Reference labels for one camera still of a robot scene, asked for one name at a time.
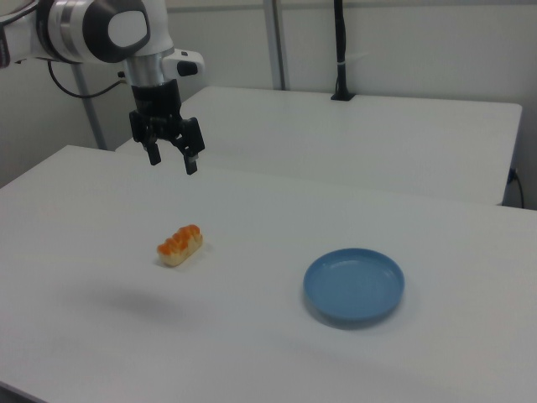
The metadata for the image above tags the grey metal frame post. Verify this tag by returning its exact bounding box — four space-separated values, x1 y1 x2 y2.
263 0 291 91
69 62 108 151

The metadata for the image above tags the black wall power cable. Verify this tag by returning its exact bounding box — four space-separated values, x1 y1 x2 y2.
508 167 526 209

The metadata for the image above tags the orange-topped bread loaf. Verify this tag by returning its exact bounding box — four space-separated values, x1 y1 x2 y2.
157 224 205 268

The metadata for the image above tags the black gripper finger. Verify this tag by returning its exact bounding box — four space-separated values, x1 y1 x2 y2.
140 121 163 166
175 118 206 176

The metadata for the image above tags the blue round plate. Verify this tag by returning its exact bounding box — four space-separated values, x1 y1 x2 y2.
302 248 406 325

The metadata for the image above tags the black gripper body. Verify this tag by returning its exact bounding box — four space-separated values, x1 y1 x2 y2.
128 79 200 145

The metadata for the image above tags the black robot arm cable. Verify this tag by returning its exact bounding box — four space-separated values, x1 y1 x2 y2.
47 60 128 99

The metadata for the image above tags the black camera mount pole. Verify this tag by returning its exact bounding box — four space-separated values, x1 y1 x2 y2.
330 0 357 102

